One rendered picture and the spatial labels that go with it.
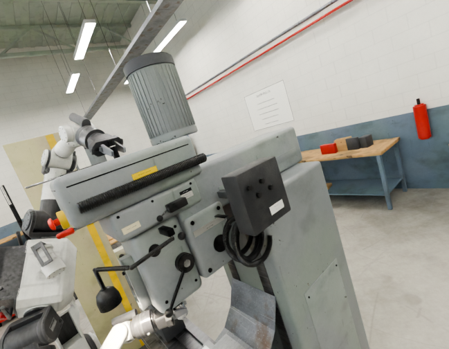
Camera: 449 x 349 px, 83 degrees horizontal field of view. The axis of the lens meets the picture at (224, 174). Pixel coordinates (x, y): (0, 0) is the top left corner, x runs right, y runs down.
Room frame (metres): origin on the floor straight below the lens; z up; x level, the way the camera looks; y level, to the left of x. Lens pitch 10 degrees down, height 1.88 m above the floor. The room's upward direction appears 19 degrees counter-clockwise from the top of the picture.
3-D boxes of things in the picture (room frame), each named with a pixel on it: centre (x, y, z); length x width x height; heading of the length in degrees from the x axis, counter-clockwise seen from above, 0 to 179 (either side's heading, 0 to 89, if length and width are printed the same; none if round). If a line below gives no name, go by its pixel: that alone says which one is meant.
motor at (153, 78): (1.08, 0.14, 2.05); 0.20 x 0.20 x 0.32
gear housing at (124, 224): (0.96, 0.31, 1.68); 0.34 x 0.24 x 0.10; 125
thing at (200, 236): (1.05, 0.19, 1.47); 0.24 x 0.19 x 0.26; 35
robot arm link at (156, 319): (0.92, 0.44, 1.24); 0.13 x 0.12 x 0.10; 11
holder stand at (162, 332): (1.28, 0.58, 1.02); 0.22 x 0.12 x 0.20; 37
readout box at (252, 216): (0.84, -0.09, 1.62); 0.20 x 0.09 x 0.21; 125
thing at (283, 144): (1.23, -0.06, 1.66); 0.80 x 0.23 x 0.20; 125
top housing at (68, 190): (0.94, 0.34, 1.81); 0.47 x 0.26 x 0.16; 125
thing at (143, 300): (0.87, 0.44, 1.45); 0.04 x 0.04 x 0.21; 35
